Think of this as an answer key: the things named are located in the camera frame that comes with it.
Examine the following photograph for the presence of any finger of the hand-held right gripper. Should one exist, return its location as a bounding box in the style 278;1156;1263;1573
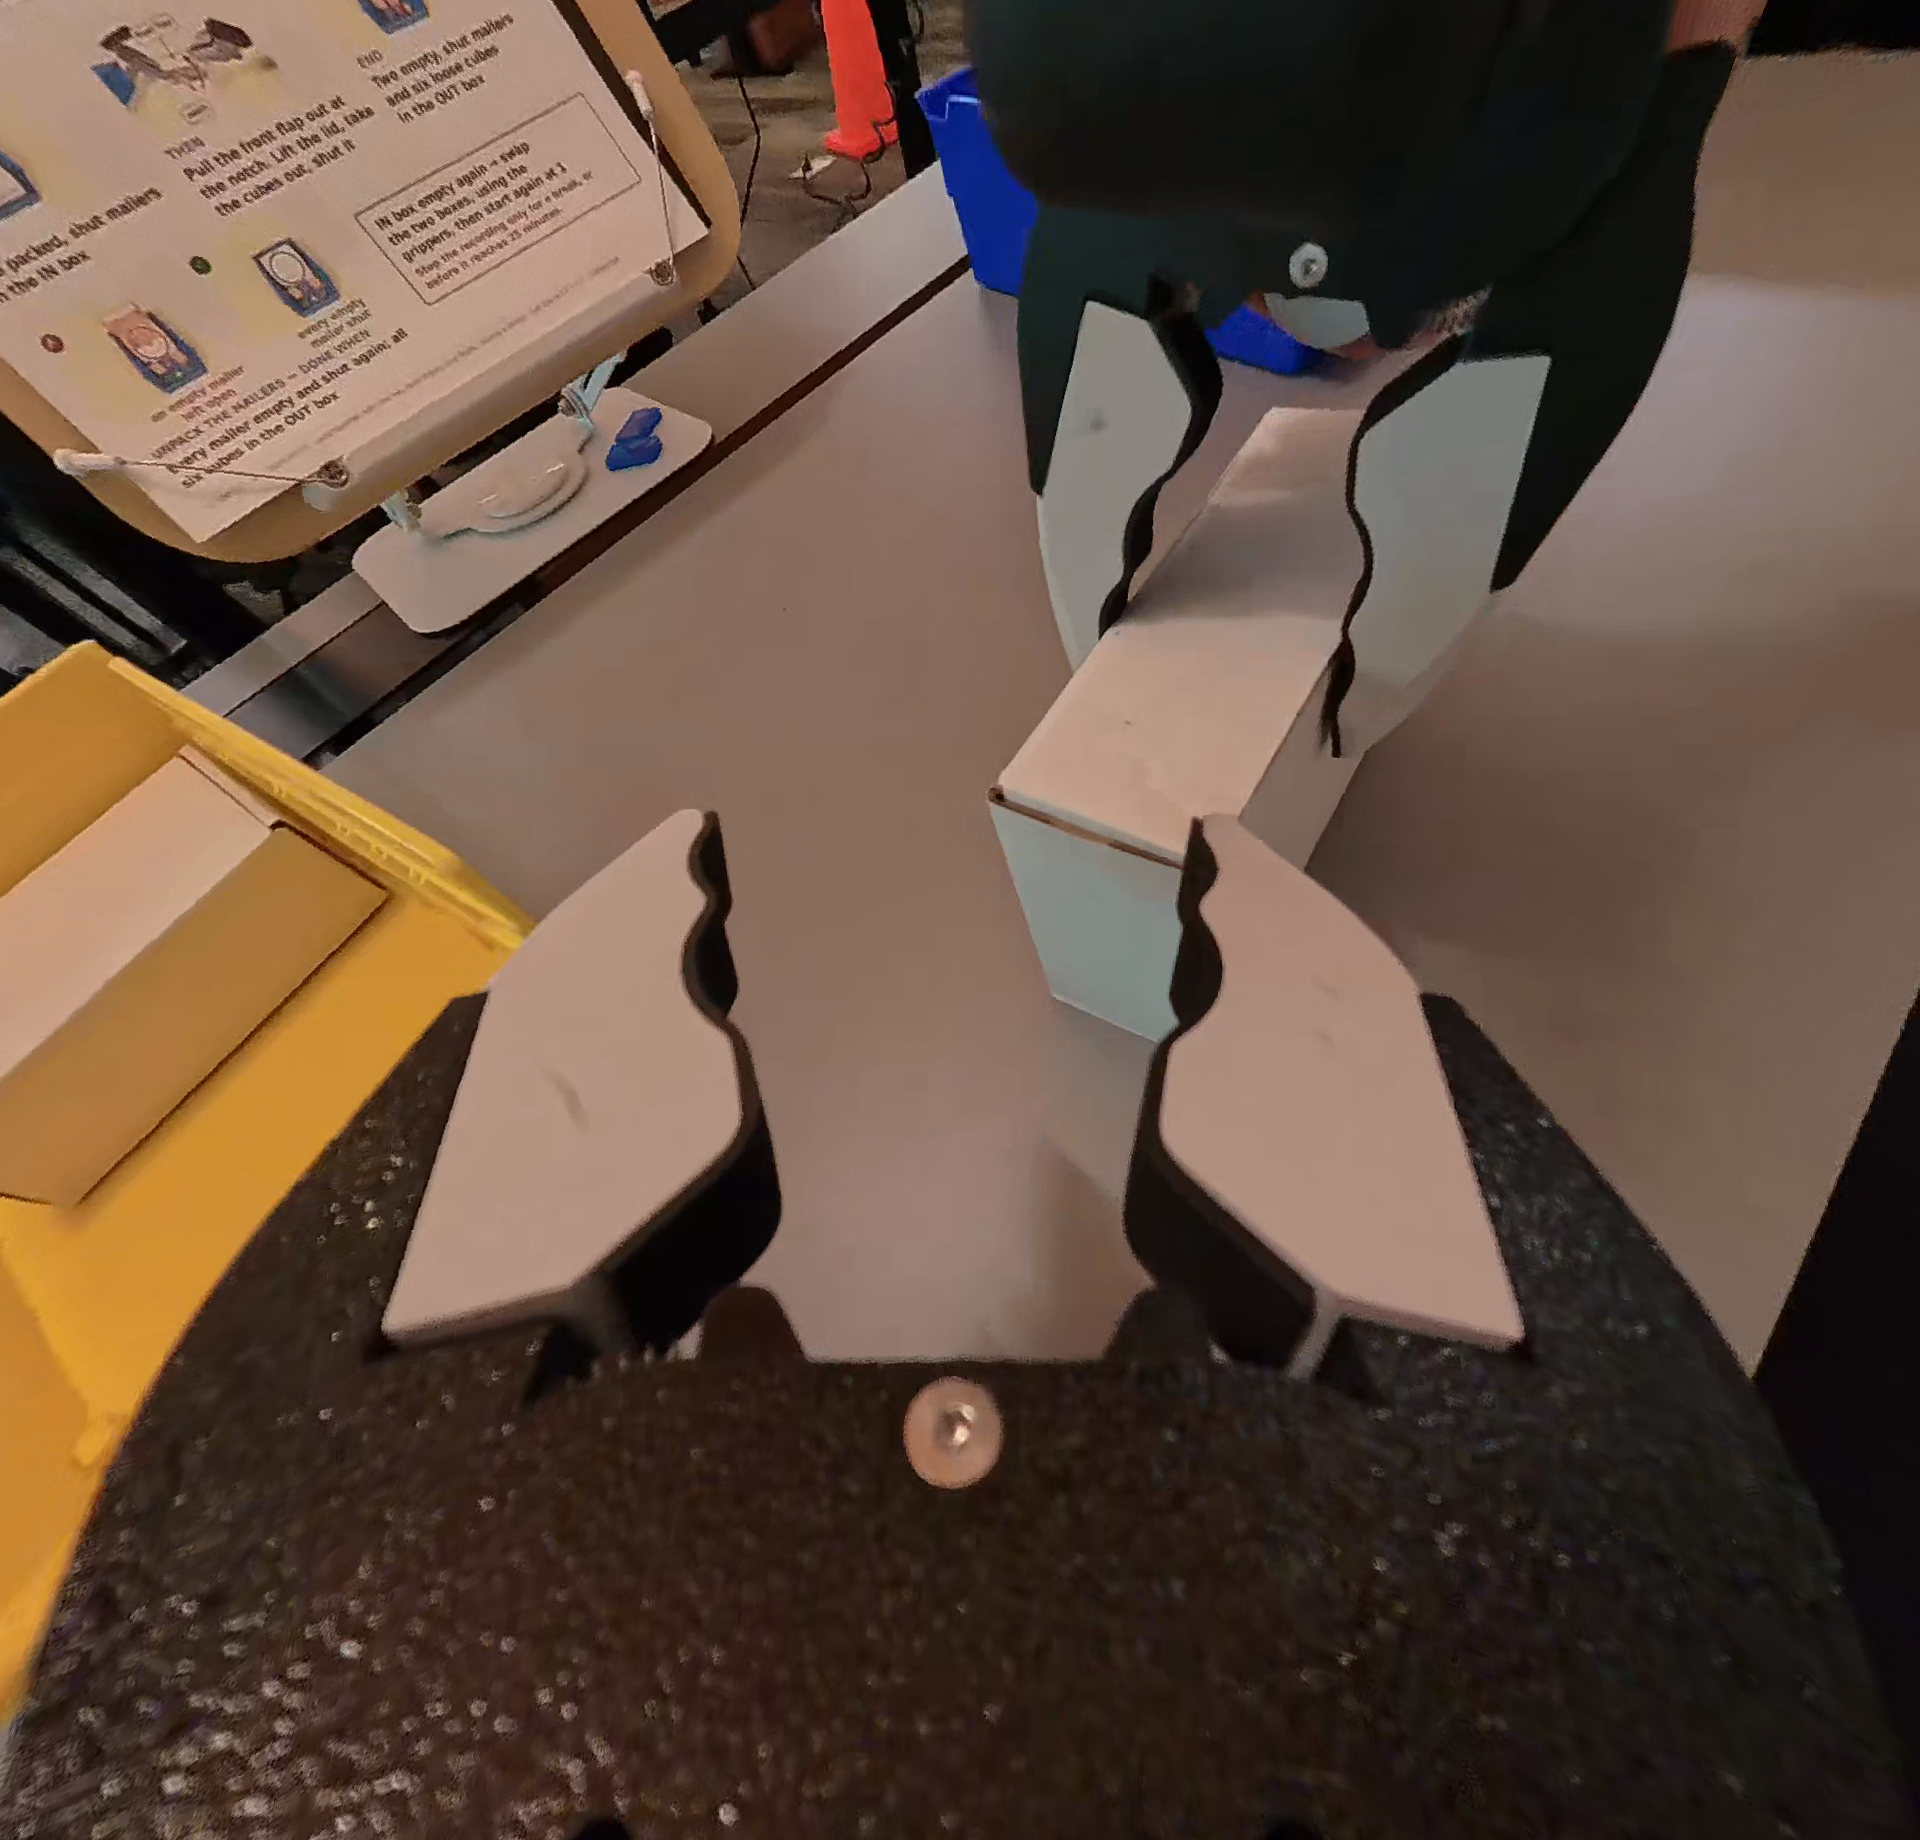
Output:
1320;341;1549;758
1035;281;1223;673

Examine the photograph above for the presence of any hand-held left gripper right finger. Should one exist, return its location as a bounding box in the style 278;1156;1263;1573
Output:
1127;813;1529;1377

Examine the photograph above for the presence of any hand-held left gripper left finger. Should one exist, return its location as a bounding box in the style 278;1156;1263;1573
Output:
381;808;782;1347

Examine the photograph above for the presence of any white cardboard mailer box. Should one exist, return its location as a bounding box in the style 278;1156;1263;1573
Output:
991;407;1443;1042
0;752;392;1208

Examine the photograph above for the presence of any blue plastic bin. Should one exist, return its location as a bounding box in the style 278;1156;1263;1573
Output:
916;61;1329;377

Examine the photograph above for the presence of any yellow plastic bin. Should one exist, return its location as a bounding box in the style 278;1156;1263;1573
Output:
0;643;533;1706

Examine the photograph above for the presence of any orange traffic cone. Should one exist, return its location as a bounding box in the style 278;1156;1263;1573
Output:
824;0;902;163

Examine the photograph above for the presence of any wooden display board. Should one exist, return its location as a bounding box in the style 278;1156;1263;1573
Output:
0;0;744;562

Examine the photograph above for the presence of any printed instruction sheet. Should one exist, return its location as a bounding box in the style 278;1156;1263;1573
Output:
0;0;710;543

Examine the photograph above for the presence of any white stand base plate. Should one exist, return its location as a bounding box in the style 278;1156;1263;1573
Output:
351;389;713;636

